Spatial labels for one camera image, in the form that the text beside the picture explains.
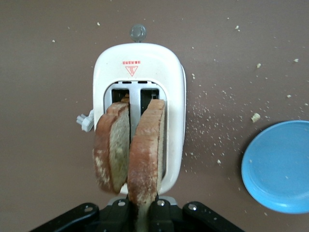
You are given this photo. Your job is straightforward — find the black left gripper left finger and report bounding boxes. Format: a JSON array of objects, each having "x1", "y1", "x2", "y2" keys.
[{"x1": 31, "y1": 198, "x2": 136, "y2": 232}]

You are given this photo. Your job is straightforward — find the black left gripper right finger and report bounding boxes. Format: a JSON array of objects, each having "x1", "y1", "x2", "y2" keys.
[{"x1": 148, "y1": 199, "x2": 244, "y2": 232}]

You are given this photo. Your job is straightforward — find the brown crust bread slice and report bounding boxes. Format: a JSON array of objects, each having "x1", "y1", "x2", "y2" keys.
[
  {"x1": 127, "y1": 98, "x2": 167, "y2": 232},
  {"x1": 92, "y1": 93, "x2": 131, "y2": 194}
]

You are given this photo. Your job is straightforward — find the blue plate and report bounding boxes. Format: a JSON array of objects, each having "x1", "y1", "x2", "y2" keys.
[{"x1": 241, "y1": 120, "x2": 309, "y2": 215}]

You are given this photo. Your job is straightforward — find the white toaster power plug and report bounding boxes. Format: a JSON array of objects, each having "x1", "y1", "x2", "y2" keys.
[{"x1": 76, "y1": 109, "x2": 95, "y2": 132}]

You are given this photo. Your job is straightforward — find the brown table cover sheet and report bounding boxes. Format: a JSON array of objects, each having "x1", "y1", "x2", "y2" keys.
[{"x1": 0, "y1": 0, "x2": 309, "y2": 232}]

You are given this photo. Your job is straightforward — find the white toaster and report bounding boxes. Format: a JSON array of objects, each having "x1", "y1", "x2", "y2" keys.
[{"x1": 91, "y1": 23, "x2": 187, "y2": 196}]

